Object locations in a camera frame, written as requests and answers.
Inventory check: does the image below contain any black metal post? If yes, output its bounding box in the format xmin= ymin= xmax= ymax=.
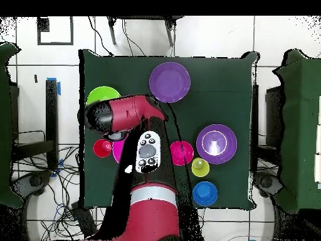
xmin=251 ymin=84 xmax=260 ymax=174

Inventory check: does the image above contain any small crimson plastic bowl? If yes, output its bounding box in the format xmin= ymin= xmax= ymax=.
xmin=169 ymin=140 xmax=194 ymax=166

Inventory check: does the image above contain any large pink plastic bowl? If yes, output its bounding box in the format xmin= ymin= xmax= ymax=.
xmin=112 ymin=139 xmax=125 ymax=164

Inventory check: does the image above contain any green plastic bowl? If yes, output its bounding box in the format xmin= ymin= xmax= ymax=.
xmin=86 ymin=85 xmax=122 ymax=106

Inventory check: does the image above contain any yellow plastic cup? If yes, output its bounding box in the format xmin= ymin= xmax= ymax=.
xmin=191 ymin=157 xmax=211 ymax=178

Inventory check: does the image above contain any purple plastic bowl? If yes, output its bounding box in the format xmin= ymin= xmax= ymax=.
xmin=149 ymin=62 xmax=191 ymax=104
xmin=196 ymin=124 xmax=238 ymax=165

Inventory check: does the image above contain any green cloth covered side table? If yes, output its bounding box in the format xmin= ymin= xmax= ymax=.
xmin=0 ymin=42 xmax=23 ymax=209
xmin=273 ymin=48 xmax=321 ymax=214

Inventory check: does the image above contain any black power brick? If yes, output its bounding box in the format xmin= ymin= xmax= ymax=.
xmin=70 ymin=201 xmax=98 ymax=238

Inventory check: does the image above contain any black square floor frame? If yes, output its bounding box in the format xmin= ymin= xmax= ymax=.
xmin=36 ymin=16 xmax=74 ymax=46

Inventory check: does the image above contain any tangled cable bundle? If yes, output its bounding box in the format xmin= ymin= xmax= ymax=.
xmin=12 ymin=144 xmax=106 ymax=241

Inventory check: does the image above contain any thin black cable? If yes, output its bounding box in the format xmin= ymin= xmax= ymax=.
xmin=87 ymin=16 xmax=113 ymax=56
xmin=122 ymin=18 xmax=147 ymax=56

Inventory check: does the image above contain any blue tape strip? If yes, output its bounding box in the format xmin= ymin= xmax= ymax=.
xmin=46 ymin=77 xmax=61 ymax=96

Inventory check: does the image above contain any red plastic cup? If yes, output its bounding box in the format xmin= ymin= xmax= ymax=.
xmin=93 ymin=139 xmax=113 ymax=158

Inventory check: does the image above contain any dark green tablecloth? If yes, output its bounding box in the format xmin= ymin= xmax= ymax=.
xmin=78 ymin=48 xmax=259 ymax=210

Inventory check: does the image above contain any grey pedestal foot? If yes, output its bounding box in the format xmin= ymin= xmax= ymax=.
xmin=11 ymin=170 xmax=53 ymax=201
xmin=253 ymin=171 xmax=284 ymax=199

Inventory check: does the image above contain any stand with metal legs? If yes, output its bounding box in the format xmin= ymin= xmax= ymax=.
xmin=106 ymin=16 xmax=185 ymax=48

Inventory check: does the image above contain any black metal frame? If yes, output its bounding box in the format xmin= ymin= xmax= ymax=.
xmin=11 ymin=78 xmax=60 ymax=171

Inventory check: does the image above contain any dark blue plastic bowl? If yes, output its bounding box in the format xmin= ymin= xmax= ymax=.
xmin=192 ymin=181 xmax=219 ymax=207

